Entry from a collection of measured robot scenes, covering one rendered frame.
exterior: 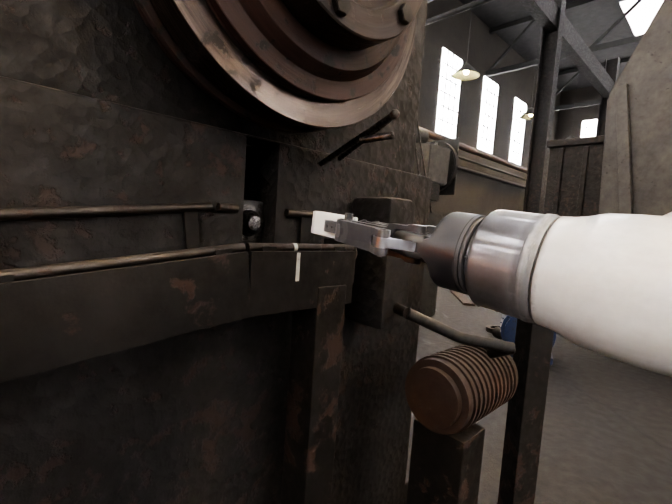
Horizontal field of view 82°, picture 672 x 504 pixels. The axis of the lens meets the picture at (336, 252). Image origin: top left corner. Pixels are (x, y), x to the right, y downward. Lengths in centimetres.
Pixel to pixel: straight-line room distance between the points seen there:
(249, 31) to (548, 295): 41
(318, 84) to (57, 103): 30
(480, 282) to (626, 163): 284
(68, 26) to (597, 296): 61
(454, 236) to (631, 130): 290
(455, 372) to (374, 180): 39
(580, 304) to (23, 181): 52
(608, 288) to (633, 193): 284
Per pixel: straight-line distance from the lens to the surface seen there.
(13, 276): 43
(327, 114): 59
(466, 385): 68
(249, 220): 63
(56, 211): 52
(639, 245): 30
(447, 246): 35
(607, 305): 30
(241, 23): 52
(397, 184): 87
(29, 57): 61
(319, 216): 51
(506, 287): 33
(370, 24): 56
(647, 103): 323
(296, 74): 54
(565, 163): 471
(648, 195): 310
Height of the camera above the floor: 75
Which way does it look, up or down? 4 degrees down
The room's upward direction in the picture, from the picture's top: 4 degrees clockwise
